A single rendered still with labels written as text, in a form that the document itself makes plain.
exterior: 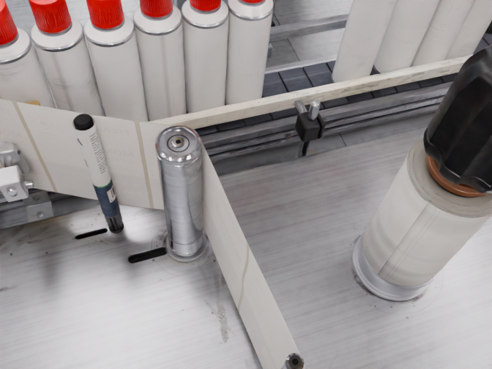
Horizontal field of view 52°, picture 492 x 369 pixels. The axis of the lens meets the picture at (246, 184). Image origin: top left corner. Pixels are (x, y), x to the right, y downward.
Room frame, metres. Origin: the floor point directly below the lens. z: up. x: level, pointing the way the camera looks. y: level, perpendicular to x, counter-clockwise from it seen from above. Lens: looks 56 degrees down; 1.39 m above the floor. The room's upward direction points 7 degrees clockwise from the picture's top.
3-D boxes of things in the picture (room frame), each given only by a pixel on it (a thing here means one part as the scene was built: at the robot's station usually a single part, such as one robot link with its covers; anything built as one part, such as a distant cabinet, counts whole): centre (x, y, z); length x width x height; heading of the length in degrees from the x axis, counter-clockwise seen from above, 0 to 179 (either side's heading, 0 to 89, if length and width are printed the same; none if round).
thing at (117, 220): (0.26, 0.14, 0.97); 0.02 x 0.02 x 0.19
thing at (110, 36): (0.41, 0.16, 0.98); 0.05 x 0.05 x 0.20
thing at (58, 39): (0.39, 0.21, 0.98); 0.05 x 0.05 x 0.20
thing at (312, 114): (0.42, -0.07, 0.89); 0.03 x 0.03 x 0.12; 24
